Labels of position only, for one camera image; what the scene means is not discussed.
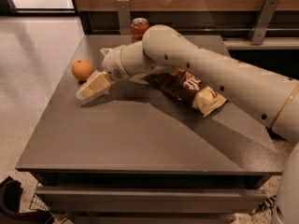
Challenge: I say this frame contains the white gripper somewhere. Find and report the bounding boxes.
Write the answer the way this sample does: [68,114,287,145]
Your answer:
[76,45,131,100]

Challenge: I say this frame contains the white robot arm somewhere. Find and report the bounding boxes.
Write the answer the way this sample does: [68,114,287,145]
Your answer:
[76,25,299,224]

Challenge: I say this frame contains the orange fruit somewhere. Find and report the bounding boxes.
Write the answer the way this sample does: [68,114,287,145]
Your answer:
[71,58,93,81]

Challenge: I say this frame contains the red cola can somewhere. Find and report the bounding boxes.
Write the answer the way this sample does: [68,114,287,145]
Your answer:
[131,18,150,43]

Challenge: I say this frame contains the brown yellow chip bag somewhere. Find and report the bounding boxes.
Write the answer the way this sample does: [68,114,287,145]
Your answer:
[149,68,228,118]

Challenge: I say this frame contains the grey drawer front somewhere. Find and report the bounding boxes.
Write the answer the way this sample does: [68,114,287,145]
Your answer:
[36,187,265,214]

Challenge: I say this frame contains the black chair base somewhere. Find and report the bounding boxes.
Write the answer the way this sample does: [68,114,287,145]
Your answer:
[0,176,54,224]

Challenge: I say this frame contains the left metal bracket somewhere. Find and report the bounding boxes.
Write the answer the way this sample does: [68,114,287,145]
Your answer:
[117,0,131,35]

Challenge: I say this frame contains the metal bracket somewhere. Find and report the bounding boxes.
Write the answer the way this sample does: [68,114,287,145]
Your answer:
[117,0,131,35]
[248,0,280,46]

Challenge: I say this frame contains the wire basket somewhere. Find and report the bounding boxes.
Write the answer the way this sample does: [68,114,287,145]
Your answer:
[29,194,49,211]

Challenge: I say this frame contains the right metal bracket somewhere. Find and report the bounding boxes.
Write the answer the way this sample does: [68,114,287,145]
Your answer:
[248,0,280,46]

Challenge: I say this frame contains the striped black white cable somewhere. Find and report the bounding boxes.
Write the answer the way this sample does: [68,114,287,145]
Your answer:
[249,195,278,217]

